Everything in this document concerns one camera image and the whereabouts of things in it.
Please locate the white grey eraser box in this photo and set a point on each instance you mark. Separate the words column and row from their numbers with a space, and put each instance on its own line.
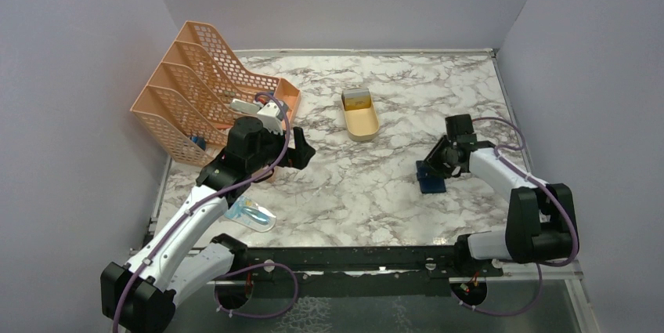
column 245, row 107

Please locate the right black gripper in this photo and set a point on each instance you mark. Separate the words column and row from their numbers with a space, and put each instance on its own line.
column 436, row 167

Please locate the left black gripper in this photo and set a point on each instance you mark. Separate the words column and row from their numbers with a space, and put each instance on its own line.
column 300, row 155

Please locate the dark blue card holder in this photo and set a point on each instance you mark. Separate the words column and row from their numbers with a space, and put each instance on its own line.
column 432, row 185

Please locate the stack of credit cards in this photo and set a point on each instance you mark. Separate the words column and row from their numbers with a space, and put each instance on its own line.
column 356, row 99

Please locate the orange plastic file organizer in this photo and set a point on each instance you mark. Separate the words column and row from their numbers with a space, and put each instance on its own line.
column 190, row 91

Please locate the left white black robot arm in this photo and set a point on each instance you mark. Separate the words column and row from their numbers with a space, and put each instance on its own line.
column 143, row 293

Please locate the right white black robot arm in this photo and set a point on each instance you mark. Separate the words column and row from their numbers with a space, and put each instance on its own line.
column 541, row 224

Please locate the beige oval tray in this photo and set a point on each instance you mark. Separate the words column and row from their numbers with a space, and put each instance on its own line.
column 362, row 125

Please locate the black mounting rail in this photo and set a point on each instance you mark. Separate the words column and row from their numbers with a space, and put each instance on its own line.
column 338, row 272

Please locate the blue item in organizer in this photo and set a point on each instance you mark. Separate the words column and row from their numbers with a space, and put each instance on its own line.
column 199, row 141

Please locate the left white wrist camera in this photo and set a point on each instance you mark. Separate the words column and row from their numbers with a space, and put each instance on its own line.
column 272, row 117

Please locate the clear blister pack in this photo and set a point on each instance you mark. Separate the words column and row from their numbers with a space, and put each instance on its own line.
column 250, row 214

